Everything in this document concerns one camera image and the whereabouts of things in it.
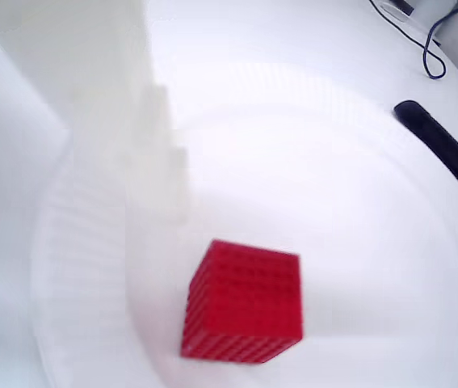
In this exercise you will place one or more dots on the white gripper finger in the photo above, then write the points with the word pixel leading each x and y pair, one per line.
pixel 103 81

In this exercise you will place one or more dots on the red perforated cube block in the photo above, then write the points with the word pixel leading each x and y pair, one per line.
pixel 244 303

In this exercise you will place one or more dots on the white paper plate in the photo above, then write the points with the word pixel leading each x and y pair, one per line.
pixel 333 202

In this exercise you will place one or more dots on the black rounded bar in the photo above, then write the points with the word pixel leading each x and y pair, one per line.
pixel 438 137

